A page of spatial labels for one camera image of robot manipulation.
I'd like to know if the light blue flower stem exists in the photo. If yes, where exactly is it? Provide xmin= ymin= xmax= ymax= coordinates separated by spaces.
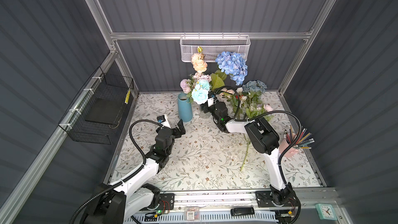
xmin=191 ymin=79 xmax=210 ymax=105

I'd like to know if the teal ceramic vase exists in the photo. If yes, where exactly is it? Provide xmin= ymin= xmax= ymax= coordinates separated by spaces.
xmin=177 ymin=92 xmax=193 ymax=122

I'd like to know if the lilac white flower bunch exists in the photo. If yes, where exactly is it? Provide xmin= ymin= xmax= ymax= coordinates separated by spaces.
xmin=180 ymin=72 xmax=211 ymax=94

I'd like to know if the peach peony stem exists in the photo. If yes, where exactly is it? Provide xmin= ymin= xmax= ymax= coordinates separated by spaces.
xmin=191 ymin=46 xmax=208 ymax=73

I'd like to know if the blue hydrangea flower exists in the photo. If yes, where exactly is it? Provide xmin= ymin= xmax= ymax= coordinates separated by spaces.
xmin=215 ymin=51 xmax=248 ymax=86

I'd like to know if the orange gerbera flower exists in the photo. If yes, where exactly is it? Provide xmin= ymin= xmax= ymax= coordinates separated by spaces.
xmin=239 ymin=134 xmax=251 ymax=172

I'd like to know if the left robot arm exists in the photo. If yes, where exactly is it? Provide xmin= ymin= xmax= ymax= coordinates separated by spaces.
xmin=69 ymin=115 xmax=186 ymax=224

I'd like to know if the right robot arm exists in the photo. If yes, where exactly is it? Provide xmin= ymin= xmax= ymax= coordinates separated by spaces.
xmin=200 ymin=102 xmax=294 ymax=206

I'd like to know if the small purple sprig stem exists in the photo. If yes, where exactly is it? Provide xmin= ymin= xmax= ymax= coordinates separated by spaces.
xmin=245 ymin=104 xmax=274 ymax=118

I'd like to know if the yellow marker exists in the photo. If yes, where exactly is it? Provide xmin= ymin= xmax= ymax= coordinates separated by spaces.
xmin=124 ymin=89 xmax=131 ymax=104

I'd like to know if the black pad in basket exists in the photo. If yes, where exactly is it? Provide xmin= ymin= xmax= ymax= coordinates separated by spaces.
xmin=85 ymin=99 xmax=123 ymax=125

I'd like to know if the pink pencil cup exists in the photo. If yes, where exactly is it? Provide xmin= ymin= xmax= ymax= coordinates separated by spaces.
xmin=279 ymin=139 xmax=300 ymax=158

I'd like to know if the black remote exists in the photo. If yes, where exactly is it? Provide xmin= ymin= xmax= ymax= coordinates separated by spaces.
xmin=231 ymin=207 xmax=255 ymax=217

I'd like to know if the coloured pencils bunch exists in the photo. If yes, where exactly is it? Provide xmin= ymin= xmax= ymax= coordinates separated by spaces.
xmin=285 ymin=127 xmax=315 ymax=149

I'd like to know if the teal desk clock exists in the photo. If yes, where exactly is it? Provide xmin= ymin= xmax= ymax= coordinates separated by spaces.
xmin=315 ymin=203 xmax=337 ymax=220

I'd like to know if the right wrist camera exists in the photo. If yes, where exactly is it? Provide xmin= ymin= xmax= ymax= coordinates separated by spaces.
xmin=207 ymin=95 xmax=218 ymax=107

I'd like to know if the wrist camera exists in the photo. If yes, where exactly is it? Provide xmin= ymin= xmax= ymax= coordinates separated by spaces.
xmin=207 ymin=95 xmax=218 ymax=107
xmin=157 ymin=115 xmax=171 ymax=129

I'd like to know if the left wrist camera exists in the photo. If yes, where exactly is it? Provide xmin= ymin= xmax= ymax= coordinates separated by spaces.
xmin=157 ymin=115 xmax=171 ymax=129

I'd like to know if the white wire basket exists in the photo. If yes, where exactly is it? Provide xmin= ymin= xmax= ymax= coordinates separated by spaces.
xmin=179 ymin=34 xmax=251 ymax=63

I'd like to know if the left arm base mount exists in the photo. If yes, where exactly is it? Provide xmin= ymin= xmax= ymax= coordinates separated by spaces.
xmin=141 ymin=193 xmax=175 ymax=211

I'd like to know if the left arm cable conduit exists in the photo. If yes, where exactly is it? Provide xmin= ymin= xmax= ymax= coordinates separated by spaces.
xmin=69 ymin=119 xmax=164 ymax=224

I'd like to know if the black wire basket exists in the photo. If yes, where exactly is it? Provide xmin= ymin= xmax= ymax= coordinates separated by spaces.
xmin=59 ymin=69 xmax=134 ymax=145

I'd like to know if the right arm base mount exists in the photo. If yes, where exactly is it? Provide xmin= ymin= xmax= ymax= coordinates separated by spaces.
xmin=255 ymin=189 xmax=298 ymax=208

